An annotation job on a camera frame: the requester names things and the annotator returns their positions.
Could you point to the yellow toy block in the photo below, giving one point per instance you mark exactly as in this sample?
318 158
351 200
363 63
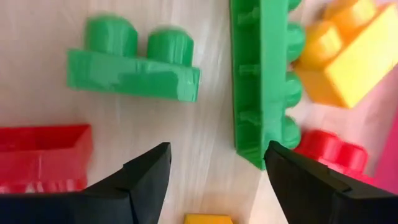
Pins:
357 68
208 219

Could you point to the long green toy block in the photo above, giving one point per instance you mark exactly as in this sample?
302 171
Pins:
267 62

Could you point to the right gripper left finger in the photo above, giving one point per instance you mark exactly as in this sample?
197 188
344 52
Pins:
146 183

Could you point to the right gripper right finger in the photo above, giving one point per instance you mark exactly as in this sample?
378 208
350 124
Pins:
301 186

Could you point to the short green toy block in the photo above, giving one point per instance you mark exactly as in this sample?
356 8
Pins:
133 77

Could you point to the red toy block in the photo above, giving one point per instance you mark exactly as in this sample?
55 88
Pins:
46 165
329 149

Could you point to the pink translucent plastic bin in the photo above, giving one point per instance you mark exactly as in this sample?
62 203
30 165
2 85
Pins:
390 161

